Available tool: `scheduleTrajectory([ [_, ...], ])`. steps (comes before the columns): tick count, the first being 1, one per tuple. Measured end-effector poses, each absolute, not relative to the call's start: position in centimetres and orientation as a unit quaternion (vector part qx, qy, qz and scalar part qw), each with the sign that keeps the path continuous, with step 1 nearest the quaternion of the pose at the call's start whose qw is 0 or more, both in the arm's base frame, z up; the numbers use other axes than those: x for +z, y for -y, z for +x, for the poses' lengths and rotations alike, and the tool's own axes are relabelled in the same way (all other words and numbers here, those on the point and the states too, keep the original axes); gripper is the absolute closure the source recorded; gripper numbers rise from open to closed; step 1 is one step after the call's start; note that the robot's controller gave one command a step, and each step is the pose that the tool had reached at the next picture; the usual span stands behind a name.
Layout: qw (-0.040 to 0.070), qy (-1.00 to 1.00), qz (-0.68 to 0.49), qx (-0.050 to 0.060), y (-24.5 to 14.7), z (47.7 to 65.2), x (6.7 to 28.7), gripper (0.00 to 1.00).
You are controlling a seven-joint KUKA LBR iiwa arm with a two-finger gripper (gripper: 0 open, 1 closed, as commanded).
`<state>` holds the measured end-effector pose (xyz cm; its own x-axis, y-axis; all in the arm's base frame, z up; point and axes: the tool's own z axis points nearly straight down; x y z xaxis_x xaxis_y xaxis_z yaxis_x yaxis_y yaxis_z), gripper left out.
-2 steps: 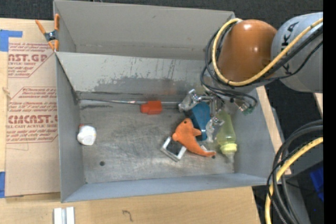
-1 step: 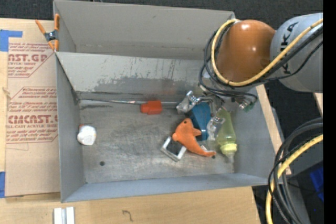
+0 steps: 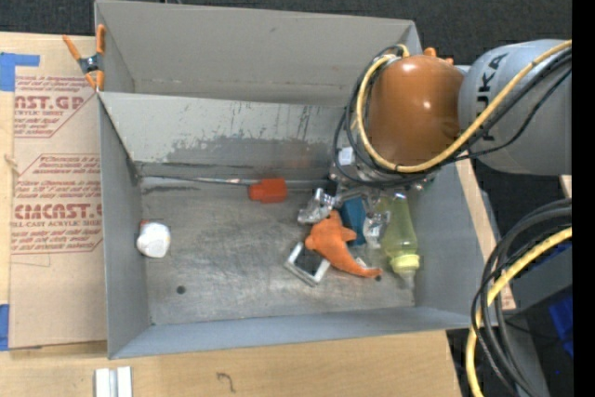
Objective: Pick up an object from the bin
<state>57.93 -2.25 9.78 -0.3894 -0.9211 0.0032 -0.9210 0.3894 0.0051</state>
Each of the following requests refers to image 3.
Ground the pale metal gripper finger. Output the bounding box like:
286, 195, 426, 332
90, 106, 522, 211
297, 187, 338, 226
364, 199, 392, 250

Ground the yellow-green baby bottle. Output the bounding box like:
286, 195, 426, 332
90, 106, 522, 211
379, 193, 424, 290

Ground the blue box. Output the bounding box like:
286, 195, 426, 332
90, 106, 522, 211
338, 195, 369, 248

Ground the orange toy fish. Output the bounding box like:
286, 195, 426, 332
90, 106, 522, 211
304, 209, 384, 280

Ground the orange-red block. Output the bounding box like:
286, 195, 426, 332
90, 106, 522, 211
247, 177, 288, 205

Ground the grey metal bin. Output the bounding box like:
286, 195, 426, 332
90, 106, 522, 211
93, 0, 487, 361

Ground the white crumpled lump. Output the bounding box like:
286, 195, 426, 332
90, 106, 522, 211
135, 220, 172, 259

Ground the brown cardboard board, red print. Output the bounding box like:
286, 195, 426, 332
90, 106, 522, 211
0, 31, 110, 351

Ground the grey square frame, black centre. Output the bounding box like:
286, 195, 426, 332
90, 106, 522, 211
283, 241, 333, 287

